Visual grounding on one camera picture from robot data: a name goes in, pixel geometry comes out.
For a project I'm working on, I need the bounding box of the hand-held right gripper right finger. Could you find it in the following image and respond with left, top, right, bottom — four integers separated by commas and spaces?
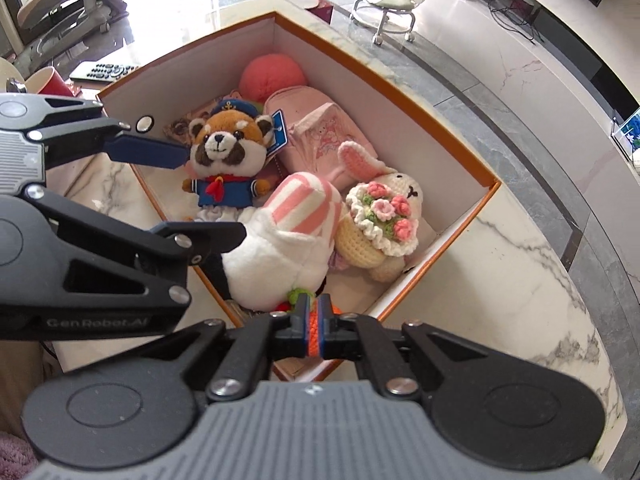
316, 294, 488, 401

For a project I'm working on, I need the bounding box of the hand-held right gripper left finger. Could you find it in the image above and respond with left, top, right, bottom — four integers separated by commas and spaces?
165, 294, 310, 403

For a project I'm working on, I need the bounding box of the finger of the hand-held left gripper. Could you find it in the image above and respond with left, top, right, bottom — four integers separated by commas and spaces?
0, 92, 188, 168
25, 185, 247, 308

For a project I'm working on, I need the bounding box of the orange crochet fruit charm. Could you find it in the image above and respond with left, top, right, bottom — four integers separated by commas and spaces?
275, 287, 346, 358

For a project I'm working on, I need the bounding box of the white pink-striped plush toy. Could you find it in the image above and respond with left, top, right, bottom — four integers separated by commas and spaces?
192, 171, 343, 311

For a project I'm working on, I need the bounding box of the red panda sailor plush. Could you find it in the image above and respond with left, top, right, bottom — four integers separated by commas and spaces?
181, 100, 291, 209

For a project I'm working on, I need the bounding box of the crochet bunny with flowers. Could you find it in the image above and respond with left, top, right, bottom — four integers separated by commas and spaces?
327, 141, 425, 283

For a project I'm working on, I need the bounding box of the pink peach plush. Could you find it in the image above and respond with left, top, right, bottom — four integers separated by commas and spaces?
238, 53, 307, 103

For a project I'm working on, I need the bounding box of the pink fabric pouch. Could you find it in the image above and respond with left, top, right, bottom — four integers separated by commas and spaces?
263, 86, 378, 188

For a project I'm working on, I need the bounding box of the orange cardboard box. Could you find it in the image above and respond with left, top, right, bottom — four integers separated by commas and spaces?
96, 10, 502, 381

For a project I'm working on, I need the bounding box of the black remote control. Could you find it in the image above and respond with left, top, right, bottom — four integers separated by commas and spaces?
69, 61, 143, 82

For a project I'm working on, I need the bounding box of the red cup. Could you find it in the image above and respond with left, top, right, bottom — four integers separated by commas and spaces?
24, 66, 76, 97

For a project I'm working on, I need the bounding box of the purple fuzzy cloth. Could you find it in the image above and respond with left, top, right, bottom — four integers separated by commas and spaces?
0, 432, 38, 480

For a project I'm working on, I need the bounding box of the small landscape painting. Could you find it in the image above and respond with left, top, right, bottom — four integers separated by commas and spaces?
611, 107, 640, 161

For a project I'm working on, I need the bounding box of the black cable bundle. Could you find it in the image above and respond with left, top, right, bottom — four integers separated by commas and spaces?
487, 0, 546, 41

